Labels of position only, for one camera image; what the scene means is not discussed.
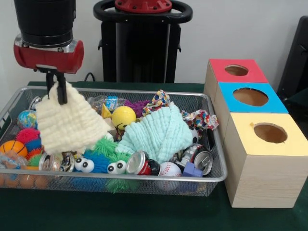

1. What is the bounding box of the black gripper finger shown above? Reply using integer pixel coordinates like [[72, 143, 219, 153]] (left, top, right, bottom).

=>
[[46, 72, 55, 95], [58, 72, 68, 105]]

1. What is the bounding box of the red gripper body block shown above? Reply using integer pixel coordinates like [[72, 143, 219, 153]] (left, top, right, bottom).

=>
[[13, 35, 85, 74]]

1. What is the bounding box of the cream knitted cloth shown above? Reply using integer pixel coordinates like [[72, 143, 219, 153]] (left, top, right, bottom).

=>
[[36, 82, 112, 154]]

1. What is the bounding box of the yellow smiley ball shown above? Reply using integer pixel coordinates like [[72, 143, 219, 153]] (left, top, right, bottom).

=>
[[112, 106, 137, 131]]

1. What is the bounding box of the blue spiky ball with eyes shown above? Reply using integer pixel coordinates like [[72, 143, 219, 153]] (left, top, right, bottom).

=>
[[75, 150, 110, 174]]

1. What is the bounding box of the colourful braided rope toy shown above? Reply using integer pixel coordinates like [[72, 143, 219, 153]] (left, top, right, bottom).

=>
[[182, 110, 219, 131], [142, 90, 172, 116]]

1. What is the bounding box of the mint green knitted cloth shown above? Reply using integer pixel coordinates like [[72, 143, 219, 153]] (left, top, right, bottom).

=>
[[115, 103, 193, 163]]

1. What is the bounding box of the shallow clear mesh bin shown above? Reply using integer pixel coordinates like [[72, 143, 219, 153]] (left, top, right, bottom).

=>
[[0, 87, 228, 197]]

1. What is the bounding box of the wooden box with three holes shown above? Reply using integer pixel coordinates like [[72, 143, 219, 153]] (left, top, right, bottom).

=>
[[204, 59, 308, 208]]

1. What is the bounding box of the green spiky ball with eyes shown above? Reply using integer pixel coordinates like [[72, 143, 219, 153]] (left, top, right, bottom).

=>
[[106, 153, 140, 192]]

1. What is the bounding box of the red crushed can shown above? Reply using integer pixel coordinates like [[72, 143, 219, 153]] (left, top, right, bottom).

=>
[[125, 151, 160, 176]]

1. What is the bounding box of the dark green table cloth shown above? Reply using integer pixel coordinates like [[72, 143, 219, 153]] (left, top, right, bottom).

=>
[[0, 81, 308, 231]]

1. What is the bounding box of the silver crushed can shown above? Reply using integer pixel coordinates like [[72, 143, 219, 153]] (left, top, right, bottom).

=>
[[192, 149, 214, 176]]

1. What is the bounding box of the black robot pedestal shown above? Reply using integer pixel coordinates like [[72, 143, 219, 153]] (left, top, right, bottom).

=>
[[93, 0, 193, 83]]

